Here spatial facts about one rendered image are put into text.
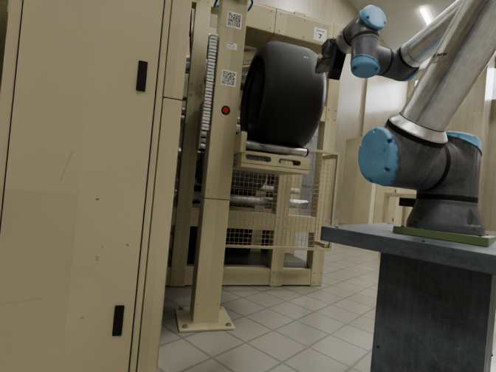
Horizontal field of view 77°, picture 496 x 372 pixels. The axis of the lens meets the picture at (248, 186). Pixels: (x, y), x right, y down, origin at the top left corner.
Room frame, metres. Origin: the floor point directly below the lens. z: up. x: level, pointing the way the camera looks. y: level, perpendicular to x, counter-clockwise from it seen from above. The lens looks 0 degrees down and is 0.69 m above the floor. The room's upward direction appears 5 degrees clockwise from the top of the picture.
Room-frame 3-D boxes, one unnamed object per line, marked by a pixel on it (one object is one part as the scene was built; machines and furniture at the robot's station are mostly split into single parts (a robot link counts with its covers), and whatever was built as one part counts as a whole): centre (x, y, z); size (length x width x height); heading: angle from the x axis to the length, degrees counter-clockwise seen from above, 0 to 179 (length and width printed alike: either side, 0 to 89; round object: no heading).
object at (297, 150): (1.55, -0.12, 0.90); 0.35 x 0.05 x 0.05; 107
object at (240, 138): (1.63, 0.10, 0.90); 0.40 x 0.03 x 0.10; 17
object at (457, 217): (0.89, -0.57, 0.67); 0.19 x 0.19 x 0.10
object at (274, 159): (1.55, -0.12, 0.83); 0.36 x 0.09 x 0.06; 107
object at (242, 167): (1.69, -0.07, 0.80); 0.37 x 0.36 x 0.02; 17
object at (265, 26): (2.01, -0.11, 1.71); 0.61 x 0.25 x 0.15; 107
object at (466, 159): (0.89, -0.56, 0.80); 0.17 x 0.15 x 0.18; 107
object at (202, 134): (1.99, 0.25, 1.05); 0.20 x 0.15 x 0.30; 107
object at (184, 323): (1.59, 0.16, 0.01); 0.27 x 0.27 x 0.02; 17
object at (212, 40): (1.54, 0.24, 1.19); 0.05 x 0.04 x 0.48; 17
